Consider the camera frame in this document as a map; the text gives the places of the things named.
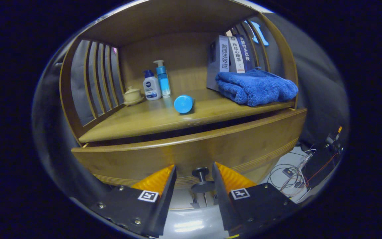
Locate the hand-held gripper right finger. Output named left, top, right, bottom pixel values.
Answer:
left=212, top=162, right=299, bottom=237

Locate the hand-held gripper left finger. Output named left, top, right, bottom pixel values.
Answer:
left=90, top=164, right=177, bottom=238

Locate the black drawer knob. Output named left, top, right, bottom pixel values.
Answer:
left=191, top=167, right=216, bottom=194

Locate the wooden drawer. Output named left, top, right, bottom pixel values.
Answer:
left=71, top=107, right=307, bottom=190

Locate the blue cleanser tube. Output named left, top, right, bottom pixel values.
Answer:
left=173, top=95, right=195, bottom=115

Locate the wooden countertop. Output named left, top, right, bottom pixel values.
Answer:
left=78, top=88, right=296, bottom=143

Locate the wooden cabinet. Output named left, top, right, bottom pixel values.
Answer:
left=59, top=0, right=299, bottom=210

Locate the black box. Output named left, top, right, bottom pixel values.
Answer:
left=302, top=143, right=344, bottom=190

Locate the cream lidded teacup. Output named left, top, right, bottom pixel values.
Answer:
left=123, top=86, right=144, bottom=107

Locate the white bottle with blue cap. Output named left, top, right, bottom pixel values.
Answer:
left=143, top=69, right=162, bottom=101

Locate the blue folded towel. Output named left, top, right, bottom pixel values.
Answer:
left=215, top=67, right=299, bottom=107

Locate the blue pump bottle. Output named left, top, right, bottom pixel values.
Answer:
left=153, top=60, right=172, bottom=98

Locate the grey book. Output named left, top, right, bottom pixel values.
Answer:
left=206, top=35, right=230, bottom=92

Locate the white book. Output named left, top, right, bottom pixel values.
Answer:
left=228, top=36, right=245, bottom=73

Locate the dark blue book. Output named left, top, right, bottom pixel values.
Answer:
left=236, top=34, right=255, bottom=71

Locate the tangle of thin cables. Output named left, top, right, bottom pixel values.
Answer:
left=267, top=148, right=339, bottom=203

